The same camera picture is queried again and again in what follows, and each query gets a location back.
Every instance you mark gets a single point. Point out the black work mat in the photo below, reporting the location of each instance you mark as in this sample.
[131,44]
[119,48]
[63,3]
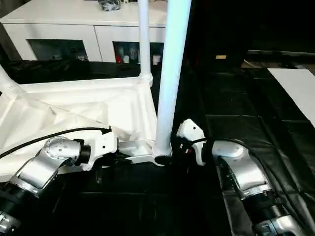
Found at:
[246,110]

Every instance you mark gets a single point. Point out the white flat board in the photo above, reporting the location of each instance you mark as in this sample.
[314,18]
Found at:
[295,86]

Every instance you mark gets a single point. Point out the black metal rail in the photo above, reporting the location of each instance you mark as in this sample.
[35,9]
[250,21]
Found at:
[283,52]

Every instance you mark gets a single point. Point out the white plastic table top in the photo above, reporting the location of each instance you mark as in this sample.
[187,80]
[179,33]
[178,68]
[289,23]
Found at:
[61,105]

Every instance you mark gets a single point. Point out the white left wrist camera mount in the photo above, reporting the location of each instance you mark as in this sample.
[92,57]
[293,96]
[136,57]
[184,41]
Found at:
[103,145]

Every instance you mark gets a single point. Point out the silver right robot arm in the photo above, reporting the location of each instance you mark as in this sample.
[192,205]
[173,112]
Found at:
[243,167]

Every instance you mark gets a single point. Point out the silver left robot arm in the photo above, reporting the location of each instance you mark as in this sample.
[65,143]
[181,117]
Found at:
[49,162]

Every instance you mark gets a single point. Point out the small tan label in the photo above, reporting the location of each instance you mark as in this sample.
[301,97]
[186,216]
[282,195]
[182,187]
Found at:
[221,56]

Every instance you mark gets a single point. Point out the white cabinet with glass doors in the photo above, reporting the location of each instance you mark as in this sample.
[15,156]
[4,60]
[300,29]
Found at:
[61,29]

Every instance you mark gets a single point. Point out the small white cup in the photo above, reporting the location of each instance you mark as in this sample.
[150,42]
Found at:
[156,59]
[126,59]

